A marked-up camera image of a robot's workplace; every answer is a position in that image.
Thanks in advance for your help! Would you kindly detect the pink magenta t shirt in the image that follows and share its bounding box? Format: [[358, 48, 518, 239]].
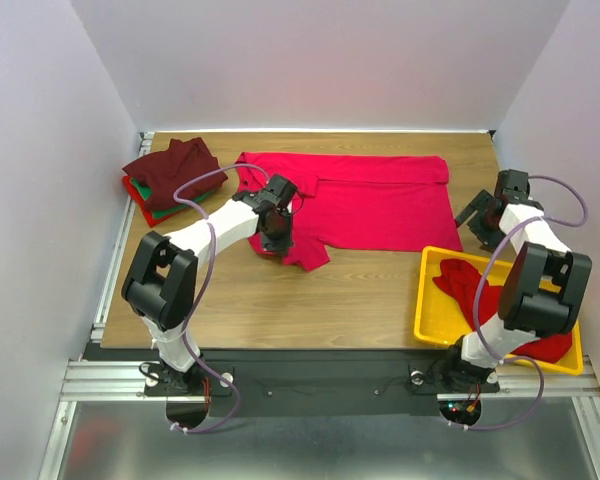
[[236, 152, 462, 272]]

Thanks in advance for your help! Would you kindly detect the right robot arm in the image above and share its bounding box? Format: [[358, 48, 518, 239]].
[[440, 169, 592, 390]]

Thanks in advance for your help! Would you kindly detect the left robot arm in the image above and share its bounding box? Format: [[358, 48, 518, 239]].
[[121, 174, 297, 394]]

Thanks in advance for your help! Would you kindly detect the red shirt in tray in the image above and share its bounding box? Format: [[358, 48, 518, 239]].
[[433, 258, 573, 363]]

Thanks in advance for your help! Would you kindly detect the yellow plastic tray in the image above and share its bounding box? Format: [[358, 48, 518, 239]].
[[413, 246, 584, 376]]

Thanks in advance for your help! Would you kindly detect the maroon folded shirt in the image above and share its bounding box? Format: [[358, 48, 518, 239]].
[[123, 137, 220, 186]]

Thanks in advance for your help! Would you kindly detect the green folded shirt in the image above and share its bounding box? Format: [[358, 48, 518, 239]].
[[130, 174, 226, 210]]

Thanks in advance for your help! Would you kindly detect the red folded shirt bottom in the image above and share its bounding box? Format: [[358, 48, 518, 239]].
[[122, 175, 186, 227]]

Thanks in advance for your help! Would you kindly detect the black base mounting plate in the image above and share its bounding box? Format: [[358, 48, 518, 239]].
[[144, 348, 501, 419]]

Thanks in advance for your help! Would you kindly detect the aluminium frame rail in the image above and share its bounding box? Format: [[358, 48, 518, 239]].
[[60, 361, 600, 402]]

